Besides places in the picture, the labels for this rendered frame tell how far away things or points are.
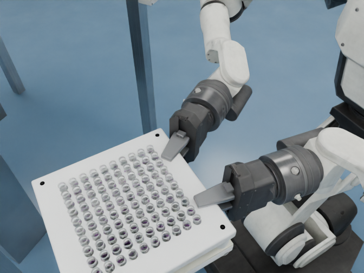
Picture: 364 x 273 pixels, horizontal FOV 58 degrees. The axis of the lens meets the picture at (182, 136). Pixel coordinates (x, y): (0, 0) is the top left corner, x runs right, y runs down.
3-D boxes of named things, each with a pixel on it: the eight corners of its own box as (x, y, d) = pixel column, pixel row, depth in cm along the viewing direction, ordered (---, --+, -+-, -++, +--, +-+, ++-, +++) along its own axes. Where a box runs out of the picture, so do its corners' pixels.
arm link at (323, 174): (294, 212, 59) (345, 193, 62) (313, 177, 51) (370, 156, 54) (261, 166, 66) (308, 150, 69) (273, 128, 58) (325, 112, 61)
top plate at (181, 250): (80, 328, 42) (76, 324, 40) (34, 187, 56) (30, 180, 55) (236, 236, 50) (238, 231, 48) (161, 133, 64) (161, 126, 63)
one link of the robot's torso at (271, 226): (251, 216, 115) (349, 114, 99) (286, 260, 105) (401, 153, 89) (227, 219, 104) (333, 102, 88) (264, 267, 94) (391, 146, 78)
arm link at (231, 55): (228, 77, 66) (220, 26, 72) (205, 99, 73) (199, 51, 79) (253, 84, 69) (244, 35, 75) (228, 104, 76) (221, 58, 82)
